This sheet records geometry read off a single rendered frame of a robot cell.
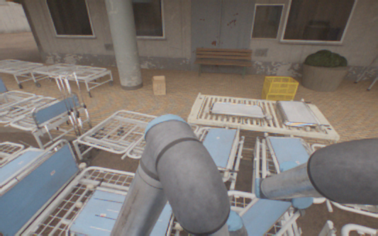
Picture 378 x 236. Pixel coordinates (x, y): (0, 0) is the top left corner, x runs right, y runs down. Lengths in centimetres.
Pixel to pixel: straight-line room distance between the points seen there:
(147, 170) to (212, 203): 17
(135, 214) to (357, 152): 49
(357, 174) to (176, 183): 30
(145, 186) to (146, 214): 8
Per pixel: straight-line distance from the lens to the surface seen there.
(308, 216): 257
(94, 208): 177
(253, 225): 131
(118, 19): 508
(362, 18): 744
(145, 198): 50
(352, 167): 42
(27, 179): 186
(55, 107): 340
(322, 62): 606
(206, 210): 36
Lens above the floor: 190
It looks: 30 degrees down
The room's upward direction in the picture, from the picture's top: straight up
